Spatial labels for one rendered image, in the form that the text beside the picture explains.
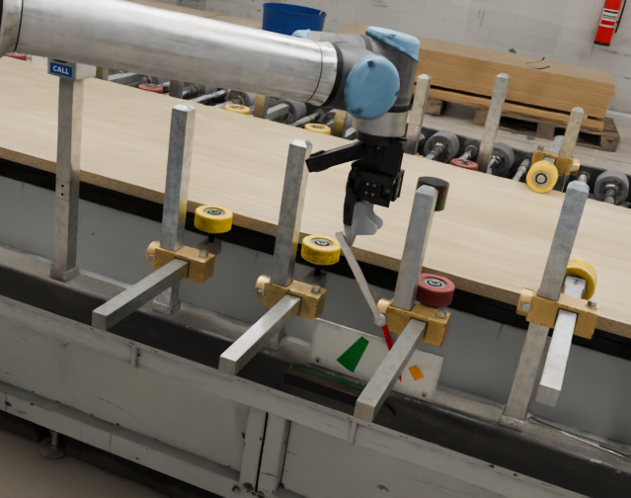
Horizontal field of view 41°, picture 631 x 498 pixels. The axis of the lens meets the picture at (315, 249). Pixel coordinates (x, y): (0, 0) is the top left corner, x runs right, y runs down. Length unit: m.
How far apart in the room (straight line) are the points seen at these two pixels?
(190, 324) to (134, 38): 0.84
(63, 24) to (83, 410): 1.53
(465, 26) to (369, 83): 7.45
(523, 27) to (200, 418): 6.85
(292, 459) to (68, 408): 0.67
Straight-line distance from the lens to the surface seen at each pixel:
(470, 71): 7.35
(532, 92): 7.36
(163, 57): 1.09
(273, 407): 1.81
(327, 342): 1.65
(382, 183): 1.41
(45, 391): 2.47
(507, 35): 8.59
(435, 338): 1.58
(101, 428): 2.37
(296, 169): 1.57
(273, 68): 1.13
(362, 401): 1.29
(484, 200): 2.22
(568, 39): 8.59
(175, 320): 1.78
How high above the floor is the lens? 1.54
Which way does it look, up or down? 22 degrees down
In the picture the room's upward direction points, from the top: 9 degrees clockwise
